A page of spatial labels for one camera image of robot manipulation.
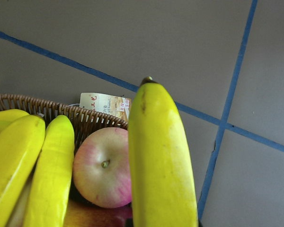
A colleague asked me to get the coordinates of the yellow banana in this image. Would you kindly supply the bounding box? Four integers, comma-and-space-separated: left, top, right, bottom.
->
0, 109, 29, 133
128, 77, 199, 227
0, 115, 45, 227
23, 115, 75, 227

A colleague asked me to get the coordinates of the basket paper tag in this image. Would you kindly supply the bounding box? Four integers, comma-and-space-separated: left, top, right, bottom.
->
80, 93, 132, 121

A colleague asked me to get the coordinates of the brown wicker basket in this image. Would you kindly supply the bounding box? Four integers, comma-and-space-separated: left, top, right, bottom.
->
0, 94, 128, 149

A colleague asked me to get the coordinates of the pink apple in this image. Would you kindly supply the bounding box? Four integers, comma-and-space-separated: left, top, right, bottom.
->
73, 127, 132, 208

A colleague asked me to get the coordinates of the purple red mango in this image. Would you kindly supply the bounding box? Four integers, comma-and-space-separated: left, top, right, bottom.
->
64, 200, 132, 227

